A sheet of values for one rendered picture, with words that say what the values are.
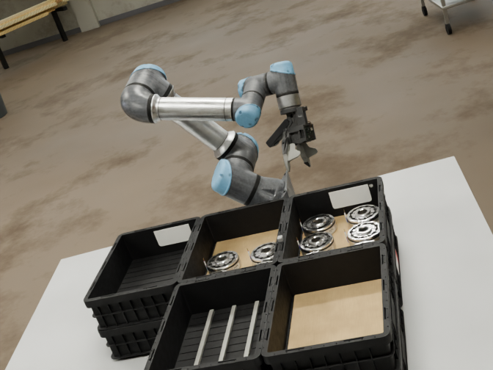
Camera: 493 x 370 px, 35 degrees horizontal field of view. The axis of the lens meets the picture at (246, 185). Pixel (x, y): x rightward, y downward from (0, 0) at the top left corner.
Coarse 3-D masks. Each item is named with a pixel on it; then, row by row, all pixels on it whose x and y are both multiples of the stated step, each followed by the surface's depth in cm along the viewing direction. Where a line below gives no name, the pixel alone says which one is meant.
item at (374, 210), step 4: (356, 208) 241; (372, 208) 238; (376, 208) 237; (348, 212) 241; (352, 212) 240; (372, 212) 236; (376, 212) 235; (348, 216) 238; (352, 216) 238; (368, 216) 235; (372, 216) 235; (376, 216) 234; (348, 220) 237; (352, 220) 235; (356, 220) 235; (360, 220) 234; (364, 220) 233; (368, 220) 233
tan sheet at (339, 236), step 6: (342, 216) 247; (336, 222) 244; (342, 222) 243; (342, 228) 240; (348, 228) 238; (336, 234) 237; (342, 234) 236; (336, 240) 234; (342, 240) 233; (336, 246) 231; (342, 246) 230; (300, 252) 235
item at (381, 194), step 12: (360, 180) 242; (372, 180) 240; (312, 192) 245; (288, 204) 243; (384, 204) 229; (288, 216) 236; (384, 216) 220; (384, 228) 212; (384, 240) 207; (324, 252) 210
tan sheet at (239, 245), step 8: (264, 232) 253; (272, 232) 252; (232, 240) 255; (240, 240) 254; (248, 240) 252; (256, 240) 250; (264, 240) 248; (272, 240) 247; (216, 248) 254; (224, 248) 252; (232, 248) 250; (240, 248) 249; (248, 248) 247; (240, 256) 244; (248, 256) 242; (248, 264) 238; (208, 272) 241
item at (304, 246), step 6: (312, 234) 235; (318, 234) 234; (324, 234) 234; (330, 234) 232; (306, 240) 234; (324, 240) 230; (330, 240) 229; (300, 246) 231; (306, 246) 230; (312, 246) 229; (318, 246) 228; (324, 246) 227
